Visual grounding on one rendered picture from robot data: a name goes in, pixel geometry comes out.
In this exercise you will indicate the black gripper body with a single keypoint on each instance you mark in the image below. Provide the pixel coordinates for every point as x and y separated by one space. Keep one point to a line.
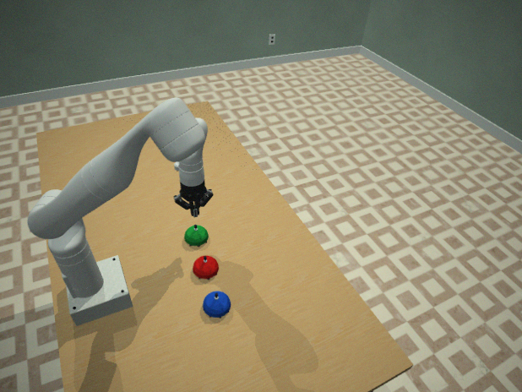
194 190

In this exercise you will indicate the blue dome bell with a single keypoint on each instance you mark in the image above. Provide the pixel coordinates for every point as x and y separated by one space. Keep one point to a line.
217 304

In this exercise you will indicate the red bell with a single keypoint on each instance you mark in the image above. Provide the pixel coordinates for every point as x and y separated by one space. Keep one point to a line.
205 267

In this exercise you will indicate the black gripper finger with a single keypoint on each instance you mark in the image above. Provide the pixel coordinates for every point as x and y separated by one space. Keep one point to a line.
203 201
178 200

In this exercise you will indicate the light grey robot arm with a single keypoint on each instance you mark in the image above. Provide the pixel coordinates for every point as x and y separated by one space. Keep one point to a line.
179 136

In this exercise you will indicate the green bell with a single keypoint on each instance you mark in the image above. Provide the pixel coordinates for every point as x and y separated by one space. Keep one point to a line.
196 235

